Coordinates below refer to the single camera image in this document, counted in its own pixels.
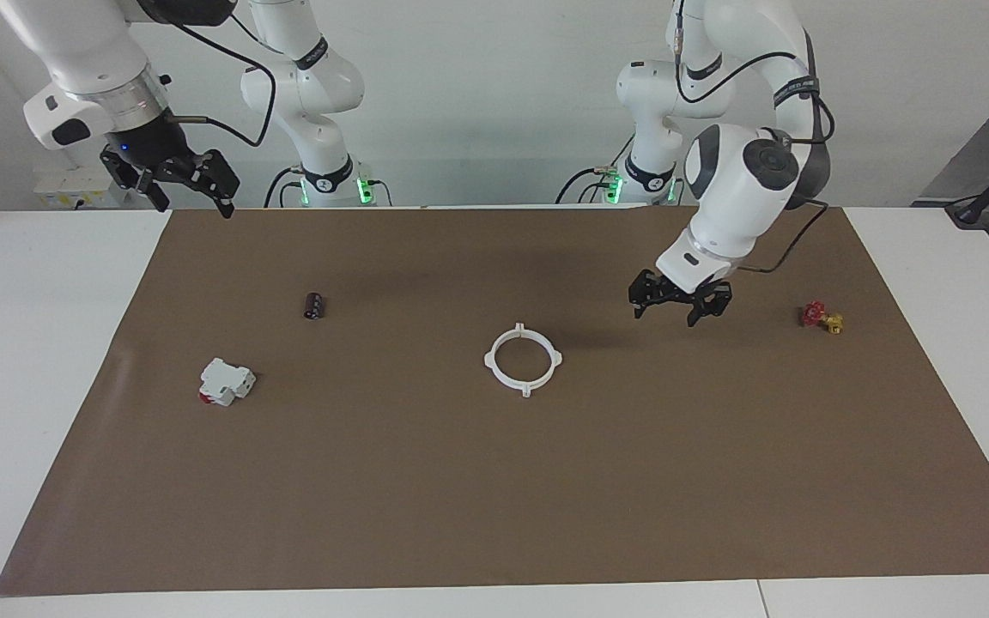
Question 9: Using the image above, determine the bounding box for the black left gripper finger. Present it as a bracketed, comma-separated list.
[686, 285, 734, 330]
[628, 270, 672, 321]

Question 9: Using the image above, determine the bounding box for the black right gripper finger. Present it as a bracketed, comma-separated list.
[190, 148, 242, 221]
[99, 146, 172, 215]

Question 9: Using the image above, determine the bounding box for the white half-ring pipe clamp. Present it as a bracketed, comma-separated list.
[516, 322, 564, 398]
[484, 322, 532, 398]

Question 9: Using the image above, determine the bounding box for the red and yellow valve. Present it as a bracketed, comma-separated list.
[799, 300, 845, 335]

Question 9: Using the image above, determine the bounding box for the white circuit breaker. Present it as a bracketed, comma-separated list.
[198, 358, 257, 407]

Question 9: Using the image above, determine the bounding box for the brown paper table mat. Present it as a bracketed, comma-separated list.
[0, 206, 989, 597]

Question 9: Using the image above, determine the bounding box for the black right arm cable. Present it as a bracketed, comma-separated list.
[164, 17, 279, 148]

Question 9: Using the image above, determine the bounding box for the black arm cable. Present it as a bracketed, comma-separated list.
[164, 17, 279, 148]
[673, 0, 836, 276]

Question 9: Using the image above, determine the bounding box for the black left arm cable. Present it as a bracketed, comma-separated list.
[673, 0, 836, 276]

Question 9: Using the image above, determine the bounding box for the black base cable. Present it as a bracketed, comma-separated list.
[264, 167, 302, 209]
[555, 165, 611, 205]

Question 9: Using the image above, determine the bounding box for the white wall socket strip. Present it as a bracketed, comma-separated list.
[33, 167, 130, 209]

